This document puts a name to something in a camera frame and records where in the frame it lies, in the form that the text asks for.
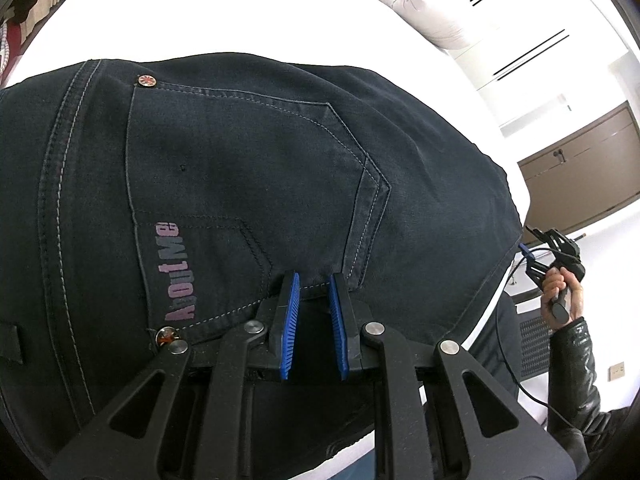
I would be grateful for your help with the wall socket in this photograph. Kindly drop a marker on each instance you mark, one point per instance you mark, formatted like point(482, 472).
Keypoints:
point(617, 371)

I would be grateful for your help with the dark mesh panel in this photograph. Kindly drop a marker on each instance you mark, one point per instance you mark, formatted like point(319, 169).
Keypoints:
point(532, 340)

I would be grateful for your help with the brown wooden cabinet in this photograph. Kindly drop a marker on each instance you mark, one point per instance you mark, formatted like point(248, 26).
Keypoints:
point(575, 180)

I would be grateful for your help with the rolled white duvet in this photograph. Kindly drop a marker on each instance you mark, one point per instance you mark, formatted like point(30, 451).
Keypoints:
point(415, 0)

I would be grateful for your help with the dark denim pants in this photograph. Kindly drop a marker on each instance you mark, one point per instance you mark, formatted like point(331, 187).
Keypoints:
point(225, 160)

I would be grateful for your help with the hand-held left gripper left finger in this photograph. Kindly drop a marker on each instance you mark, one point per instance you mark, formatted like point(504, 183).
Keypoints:
point(290, 325)

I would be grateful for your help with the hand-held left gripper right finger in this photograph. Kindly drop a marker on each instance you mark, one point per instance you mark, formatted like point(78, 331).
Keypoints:
point(339, 325)

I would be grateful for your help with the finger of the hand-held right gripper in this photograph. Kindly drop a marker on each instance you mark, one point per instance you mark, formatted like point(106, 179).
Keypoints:
point(537, 235)
point(531, 265)

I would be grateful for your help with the red cloth bag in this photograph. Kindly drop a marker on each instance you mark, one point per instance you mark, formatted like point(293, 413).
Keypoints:
point(7, 47)

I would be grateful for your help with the person's right hand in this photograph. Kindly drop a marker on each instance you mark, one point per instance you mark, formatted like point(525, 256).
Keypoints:
point(575, 300)

